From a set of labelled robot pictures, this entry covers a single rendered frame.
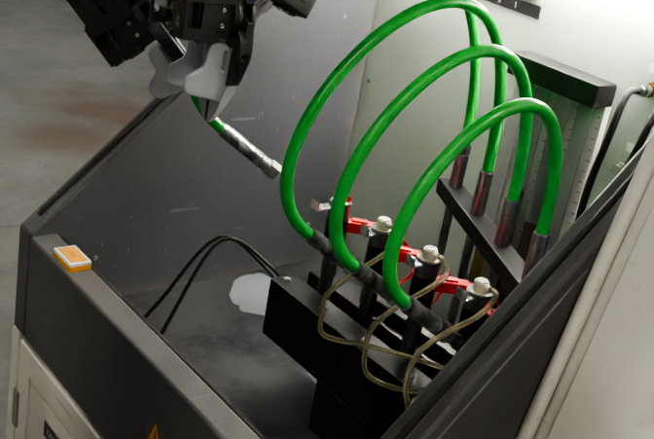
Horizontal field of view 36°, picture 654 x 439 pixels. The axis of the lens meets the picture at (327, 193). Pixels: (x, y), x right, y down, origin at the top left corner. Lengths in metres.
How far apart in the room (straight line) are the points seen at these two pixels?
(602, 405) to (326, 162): 0.78
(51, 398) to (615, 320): 0.77
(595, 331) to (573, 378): 0.05
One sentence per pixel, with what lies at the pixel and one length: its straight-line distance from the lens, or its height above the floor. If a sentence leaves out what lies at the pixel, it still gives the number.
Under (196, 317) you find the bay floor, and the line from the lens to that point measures 1.48.
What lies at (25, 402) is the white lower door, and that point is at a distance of 1.51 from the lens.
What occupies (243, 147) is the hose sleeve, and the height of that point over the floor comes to 1.14.
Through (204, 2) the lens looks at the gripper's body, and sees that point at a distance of 1.00.
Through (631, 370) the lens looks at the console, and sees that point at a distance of 0.97.
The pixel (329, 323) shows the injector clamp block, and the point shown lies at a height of 0.98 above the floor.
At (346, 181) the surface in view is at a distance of 0.98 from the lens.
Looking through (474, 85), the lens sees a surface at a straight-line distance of 1.31.
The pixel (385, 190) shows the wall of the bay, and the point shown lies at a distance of 1.59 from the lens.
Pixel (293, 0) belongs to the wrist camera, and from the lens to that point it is 1.07.
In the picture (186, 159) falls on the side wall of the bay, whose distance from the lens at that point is 1.47.
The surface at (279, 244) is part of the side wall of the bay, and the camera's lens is 1.64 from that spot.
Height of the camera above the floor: 1.56
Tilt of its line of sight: 22 degrees down
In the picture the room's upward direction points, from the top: 10 degrees clockwise
